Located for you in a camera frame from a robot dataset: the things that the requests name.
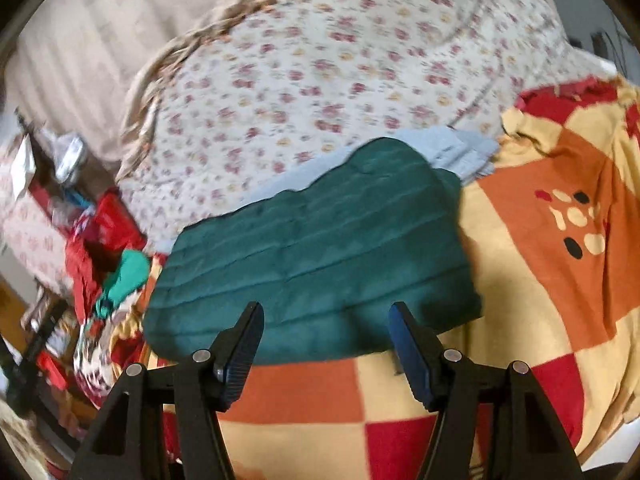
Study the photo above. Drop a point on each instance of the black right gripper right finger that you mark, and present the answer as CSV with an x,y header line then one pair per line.
x,y
525,437

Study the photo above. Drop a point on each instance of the red jacket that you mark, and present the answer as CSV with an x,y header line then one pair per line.
x,y
94,247

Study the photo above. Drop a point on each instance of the white red patterned cloth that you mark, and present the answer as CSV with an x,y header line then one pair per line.
x,y
106,347

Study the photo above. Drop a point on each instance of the orange yellow red blanket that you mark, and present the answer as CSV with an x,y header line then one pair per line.
x,y
554,238

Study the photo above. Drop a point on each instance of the dark green puffer jacket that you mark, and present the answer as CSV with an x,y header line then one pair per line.
x,y
326,263

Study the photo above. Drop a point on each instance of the teal green garment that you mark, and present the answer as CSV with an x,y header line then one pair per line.
x,y
130,274

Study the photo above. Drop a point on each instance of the floral white bed sheet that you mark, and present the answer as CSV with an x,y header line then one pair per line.
x,y
260,87

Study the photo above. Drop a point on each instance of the silver plastic bag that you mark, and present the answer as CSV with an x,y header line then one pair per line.
x,y
69,153

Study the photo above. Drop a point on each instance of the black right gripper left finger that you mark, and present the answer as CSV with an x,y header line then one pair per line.
x,y
162,423

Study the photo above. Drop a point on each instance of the light grey knit sweater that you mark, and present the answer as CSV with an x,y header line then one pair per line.
x,y
440,154

